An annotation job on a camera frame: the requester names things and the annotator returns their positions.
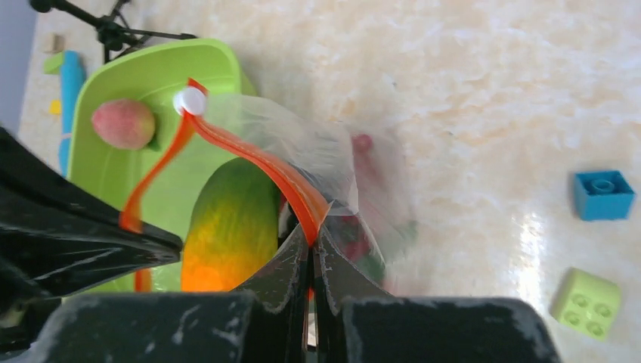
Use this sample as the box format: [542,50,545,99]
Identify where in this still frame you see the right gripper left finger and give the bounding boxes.
[10,225,307,362]

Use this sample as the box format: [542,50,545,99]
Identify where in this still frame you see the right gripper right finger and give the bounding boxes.
[314,228,561,362]

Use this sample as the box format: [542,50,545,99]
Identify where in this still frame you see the green plastic tray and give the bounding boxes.
[62,38,259,294]

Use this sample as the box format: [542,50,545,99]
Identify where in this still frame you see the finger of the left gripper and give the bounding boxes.
[1,130,183,351]

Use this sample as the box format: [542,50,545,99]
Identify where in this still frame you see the pink peach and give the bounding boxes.
[91,98,156,150]

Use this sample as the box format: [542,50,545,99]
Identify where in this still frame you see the yellow rectangular block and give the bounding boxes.
[48,100,62,116]

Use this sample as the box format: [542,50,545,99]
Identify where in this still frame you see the green cylinder block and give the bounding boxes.
[43,51,65,75]

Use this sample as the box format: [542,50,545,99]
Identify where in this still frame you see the light green lego brick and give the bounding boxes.
[549,268,622,341]

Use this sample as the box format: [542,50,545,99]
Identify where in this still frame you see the green orange mango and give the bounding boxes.
[181,158,280,292]

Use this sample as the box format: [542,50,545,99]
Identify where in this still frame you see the small wooden block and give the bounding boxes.
[41,33,64,54]

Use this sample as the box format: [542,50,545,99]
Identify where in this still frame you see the clear zip top bag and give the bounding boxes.
[119,79,416,284]

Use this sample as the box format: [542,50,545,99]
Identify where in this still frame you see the blue block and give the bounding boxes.
[573,170,636,222]

